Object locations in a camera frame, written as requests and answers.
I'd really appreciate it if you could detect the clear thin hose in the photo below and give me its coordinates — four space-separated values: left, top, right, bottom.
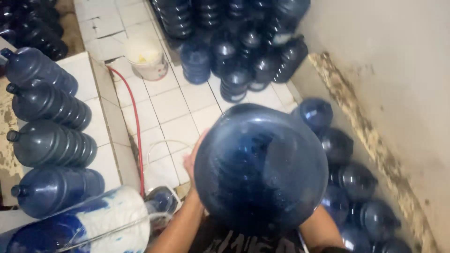
146 139 193 166

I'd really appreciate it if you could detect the person's left hand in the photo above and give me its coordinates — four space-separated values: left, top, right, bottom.
183 128 211 198

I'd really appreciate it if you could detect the heap of stacked blue jugs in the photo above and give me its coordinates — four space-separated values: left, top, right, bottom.
149 0 311 103

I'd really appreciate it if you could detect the dark blue water jug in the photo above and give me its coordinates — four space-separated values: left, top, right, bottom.
0 47 79 96
11 166 105 219
6 119 98 168
6 80 93 132

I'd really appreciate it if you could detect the row of blue jugs along wall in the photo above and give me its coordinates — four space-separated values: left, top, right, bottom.
292 98 413 253

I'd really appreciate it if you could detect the red hose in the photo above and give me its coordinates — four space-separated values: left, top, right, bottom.
107 66 146 198

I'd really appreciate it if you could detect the dark heap of jugs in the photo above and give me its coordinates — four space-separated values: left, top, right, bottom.
0 0 69 61

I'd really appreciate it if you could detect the white plastic bucket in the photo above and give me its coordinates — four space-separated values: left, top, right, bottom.
124 37 169 82

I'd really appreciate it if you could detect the large translucent blue water jug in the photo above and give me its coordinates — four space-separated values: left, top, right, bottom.
193 103 329 237

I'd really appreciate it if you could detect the white-labelled blue water jug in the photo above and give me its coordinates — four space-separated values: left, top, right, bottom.
0 186 152 253

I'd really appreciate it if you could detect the person's black printed shirt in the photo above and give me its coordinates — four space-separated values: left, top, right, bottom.
188 216 310 253

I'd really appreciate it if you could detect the white-rimmed blue container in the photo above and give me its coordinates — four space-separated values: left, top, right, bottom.
145 186 182 220

